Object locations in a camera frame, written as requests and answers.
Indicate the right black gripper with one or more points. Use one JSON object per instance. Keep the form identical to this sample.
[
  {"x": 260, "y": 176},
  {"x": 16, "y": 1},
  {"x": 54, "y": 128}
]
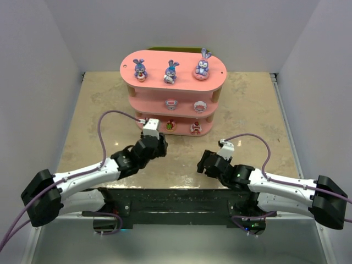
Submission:
[{"x": 205, "y": 163}]

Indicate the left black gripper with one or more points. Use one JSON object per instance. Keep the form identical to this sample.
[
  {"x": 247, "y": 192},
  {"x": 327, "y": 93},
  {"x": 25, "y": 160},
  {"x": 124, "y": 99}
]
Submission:
[{"x": 161, "y": 143}]

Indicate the round pink flower toy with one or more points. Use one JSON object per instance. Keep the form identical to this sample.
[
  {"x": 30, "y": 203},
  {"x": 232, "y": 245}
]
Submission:
[{"x": 170, "y": 125}]

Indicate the red white strawberry toy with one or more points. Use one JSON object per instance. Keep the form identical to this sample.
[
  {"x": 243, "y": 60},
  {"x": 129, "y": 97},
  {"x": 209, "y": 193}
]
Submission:
[{"x": 196, "y": 128}]

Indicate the pink pig toy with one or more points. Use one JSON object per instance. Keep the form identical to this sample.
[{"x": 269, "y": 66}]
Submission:
[{"x": 171, "y": 104}]

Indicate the pink white toy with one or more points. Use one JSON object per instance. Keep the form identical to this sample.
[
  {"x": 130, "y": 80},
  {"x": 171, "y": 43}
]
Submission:
[{"x": 200, "y": 106}]

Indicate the purple bunny with bottle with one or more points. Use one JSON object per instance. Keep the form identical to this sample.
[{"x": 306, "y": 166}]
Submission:
[{"x": 170, "y": 73}]

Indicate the purple bunny with cupcake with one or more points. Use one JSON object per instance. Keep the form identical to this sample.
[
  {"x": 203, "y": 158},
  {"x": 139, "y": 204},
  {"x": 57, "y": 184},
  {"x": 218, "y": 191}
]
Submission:
[{"x": 140, "y": 70}]

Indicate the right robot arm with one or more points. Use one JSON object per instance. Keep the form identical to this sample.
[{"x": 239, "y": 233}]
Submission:
[{"x": 321, "y": 199}]

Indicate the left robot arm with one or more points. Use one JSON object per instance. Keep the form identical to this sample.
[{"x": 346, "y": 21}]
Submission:
[{"x": 44, "y": 195}]

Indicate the pink three-tier shelf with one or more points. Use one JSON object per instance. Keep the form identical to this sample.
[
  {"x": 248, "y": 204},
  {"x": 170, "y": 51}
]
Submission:
[{"x": 147, "y": 98}]

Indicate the green board behind shelf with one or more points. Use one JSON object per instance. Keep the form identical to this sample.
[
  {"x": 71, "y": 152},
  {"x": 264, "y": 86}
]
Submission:
[{"x": 177, "y": 49}]

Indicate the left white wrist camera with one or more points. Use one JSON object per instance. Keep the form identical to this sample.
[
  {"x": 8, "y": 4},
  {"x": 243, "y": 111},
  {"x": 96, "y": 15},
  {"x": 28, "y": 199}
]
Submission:
[{"x": 150, "y": 127}]

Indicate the black base frame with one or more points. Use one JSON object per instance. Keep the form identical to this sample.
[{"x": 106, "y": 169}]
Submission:
[{"x": 201, "y": 207}]

